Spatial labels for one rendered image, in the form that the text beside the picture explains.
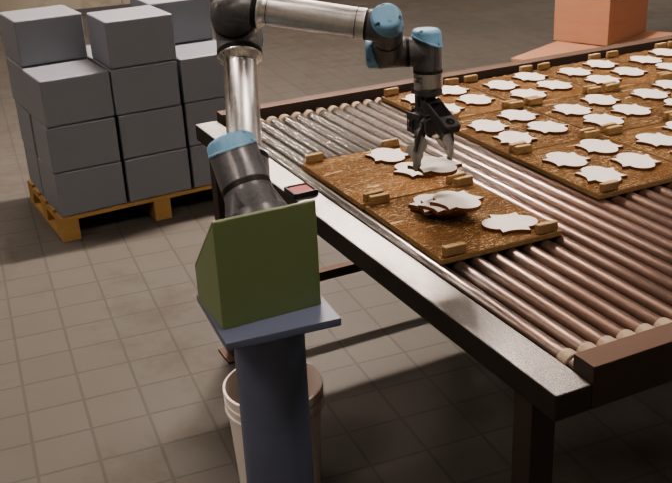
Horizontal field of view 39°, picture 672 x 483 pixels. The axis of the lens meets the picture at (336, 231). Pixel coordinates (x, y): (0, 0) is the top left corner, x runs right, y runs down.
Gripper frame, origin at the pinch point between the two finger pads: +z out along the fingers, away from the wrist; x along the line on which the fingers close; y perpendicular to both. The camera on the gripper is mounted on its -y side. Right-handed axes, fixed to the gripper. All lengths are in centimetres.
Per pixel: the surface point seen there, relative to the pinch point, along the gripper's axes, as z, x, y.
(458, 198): 7.6, -1.9, -7.5
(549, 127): 10, -72, 35
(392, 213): 12.6, 10.0, 5.7
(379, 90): 8, -57, 113
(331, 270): 76, -29, 110
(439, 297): 16.3, 26.9, -37.6
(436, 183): 12.1, -13.0, 17.0
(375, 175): 11.6, -2.8, 33.5
